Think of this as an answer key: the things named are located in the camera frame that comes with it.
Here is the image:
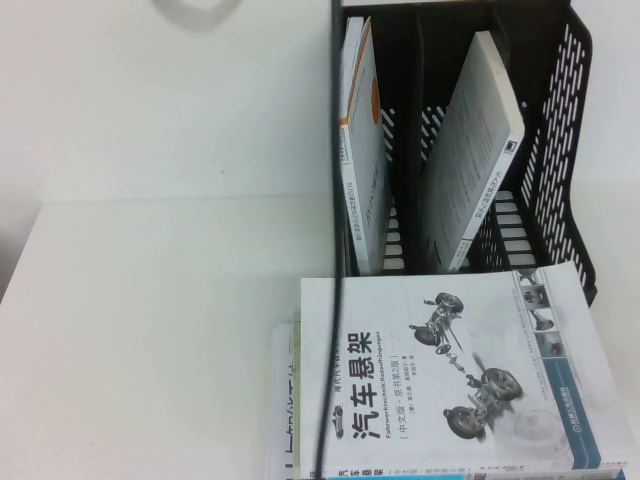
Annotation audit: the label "pale green book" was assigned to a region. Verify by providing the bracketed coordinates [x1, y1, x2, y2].
[291, 309, 303, 471]

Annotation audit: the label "black plastic book stand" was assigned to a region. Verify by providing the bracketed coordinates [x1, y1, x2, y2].
[335, 0, 600, 314]

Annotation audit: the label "self-driving car book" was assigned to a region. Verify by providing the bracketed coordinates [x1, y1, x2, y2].
[418, 30, 526, 275]

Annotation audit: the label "blue cover book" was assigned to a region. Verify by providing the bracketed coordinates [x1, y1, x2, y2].
[319, 468, 632, 480]

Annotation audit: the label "white book large black characters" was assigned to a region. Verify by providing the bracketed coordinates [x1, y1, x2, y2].
[264, 322, 301, 480]

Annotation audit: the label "car suspension book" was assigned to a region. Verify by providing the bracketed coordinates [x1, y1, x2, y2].
[298, 259, 634, 476]

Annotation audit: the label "black cable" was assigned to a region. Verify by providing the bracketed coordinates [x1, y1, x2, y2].
[312, 0, 351, 480]

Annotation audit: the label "white book with orange circle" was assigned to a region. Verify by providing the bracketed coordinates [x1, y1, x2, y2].
[338, 16, 394, 276]

